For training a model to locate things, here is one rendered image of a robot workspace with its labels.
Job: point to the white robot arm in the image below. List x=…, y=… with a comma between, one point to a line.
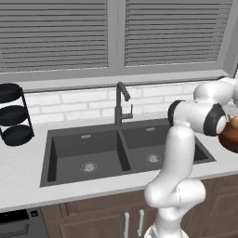
x=179, y=161

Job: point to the dark grey double sink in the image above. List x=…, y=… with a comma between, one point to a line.
x=93, y=148

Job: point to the brown cupboard door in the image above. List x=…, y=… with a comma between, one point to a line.
x=148, y=217
x=93, y=220
x=217, y=207

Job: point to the brown wooden bowl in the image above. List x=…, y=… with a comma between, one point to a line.
x=231, y=139

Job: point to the dark grey tap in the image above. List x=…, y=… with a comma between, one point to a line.
x=118, y=108

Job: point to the grey window with blinds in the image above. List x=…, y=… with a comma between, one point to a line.
x=62, y=37

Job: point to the black dishwasher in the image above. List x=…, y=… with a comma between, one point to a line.
x=18, y=224

